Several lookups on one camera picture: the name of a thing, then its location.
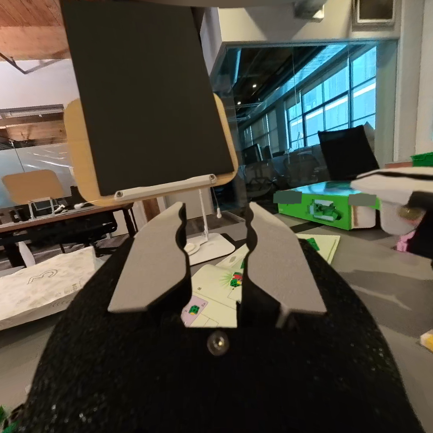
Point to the green toy brick box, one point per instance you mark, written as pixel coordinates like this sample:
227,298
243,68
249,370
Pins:
314,206

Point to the pile of green grey bricks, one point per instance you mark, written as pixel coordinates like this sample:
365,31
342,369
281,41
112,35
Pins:
4,416

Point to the pink brick pig figure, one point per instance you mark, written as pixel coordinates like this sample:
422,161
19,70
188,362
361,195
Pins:
403,243

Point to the black office chair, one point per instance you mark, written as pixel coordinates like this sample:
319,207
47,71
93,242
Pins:
348,152

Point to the wooden background table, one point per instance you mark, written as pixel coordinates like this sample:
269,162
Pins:
50,223

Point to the yellow tan toy brick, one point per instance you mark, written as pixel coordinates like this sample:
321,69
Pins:
428,341

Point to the small wooden background stand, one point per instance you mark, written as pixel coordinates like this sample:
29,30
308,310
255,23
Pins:
32,187

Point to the green instruction booklet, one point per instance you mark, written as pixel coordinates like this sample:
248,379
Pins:
323,247

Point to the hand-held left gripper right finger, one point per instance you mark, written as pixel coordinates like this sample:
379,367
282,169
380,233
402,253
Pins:
280,267

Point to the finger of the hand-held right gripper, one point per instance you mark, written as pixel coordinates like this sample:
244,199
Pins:
406,171
382,189

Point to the row of grey office chairs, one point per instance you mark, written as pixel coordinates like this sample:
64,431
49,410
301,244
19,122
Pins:
270,169

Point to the black flat panel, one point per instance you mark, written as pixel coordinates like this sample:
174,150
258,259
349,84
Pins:
145,101

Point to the black framed window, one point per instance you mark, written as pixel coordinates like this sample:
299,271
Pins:
331,98

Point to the green plastic crate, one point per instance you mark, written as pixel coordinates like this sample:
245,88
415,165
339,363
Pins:
423,159

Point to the white paper bag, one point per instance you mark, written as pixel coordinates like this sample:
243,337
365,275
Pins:
40,287

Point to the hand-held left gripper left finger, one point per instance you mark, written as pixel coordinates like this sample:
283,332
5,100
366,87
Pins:
149,264

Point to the grey desk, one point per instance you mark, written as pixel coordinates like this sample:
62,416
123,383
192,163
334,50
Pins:
372,287

